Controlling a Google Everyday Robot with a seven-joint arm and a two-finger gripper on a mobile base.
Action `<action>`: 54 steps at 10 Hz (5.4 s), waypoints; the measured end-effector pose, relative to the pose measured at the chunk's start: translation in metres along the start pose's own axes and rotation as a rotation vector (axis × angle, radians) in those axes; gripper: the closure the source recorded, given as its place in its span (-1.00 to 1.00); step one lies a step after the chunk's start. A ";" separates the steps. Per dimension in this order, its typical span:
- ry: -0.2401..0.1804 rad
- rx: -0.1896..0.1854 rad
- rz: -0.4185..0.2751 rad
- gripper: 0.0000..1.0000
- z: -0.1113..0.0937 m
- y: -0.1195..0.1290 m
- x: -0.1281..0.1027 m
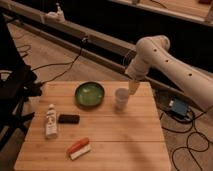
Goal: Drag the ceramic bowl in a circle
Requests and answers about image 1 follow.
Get white tube bottle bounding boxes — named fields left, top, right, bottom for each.
left=45, top=104, right=58, bottom=139

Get white plastic cup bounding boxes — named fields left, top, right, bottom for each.
left=115, top=88, right=129, bottom=110

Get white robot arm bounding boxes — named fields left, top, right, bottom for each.
left=125, top=35, right=213, bottom=111

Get white object on rail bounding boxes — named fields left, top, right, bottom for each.
left=45, top=3, right=65, bottom=22

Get black rectangular block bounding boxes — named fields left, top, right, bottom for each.
left=58, top=115, right=80, bottom=124

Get black chair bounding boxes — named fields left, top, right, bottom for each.
left=0, top=12, right=42, bottom=151

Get green ceramic bowl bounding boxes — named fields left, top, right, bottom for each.
left=75, top=82, right=105, bottom=107

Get black floor cable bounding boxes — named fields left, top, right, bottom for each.
left=31, top=37, right=88, bottom=84

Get orange and white sponge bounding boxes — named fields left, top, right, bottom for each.
left=67, top=138, right=91, bottom=160

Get blue power box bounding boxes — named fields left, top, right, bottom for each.
left=169, top=99, right=188, bottom=118

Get black cables at right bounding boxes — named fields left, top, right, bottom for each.
left=156, top=99, right=213, bottom=171

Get long metal rail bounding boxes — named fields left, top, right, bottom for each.
left=0, top=0, right=213, bottom=116

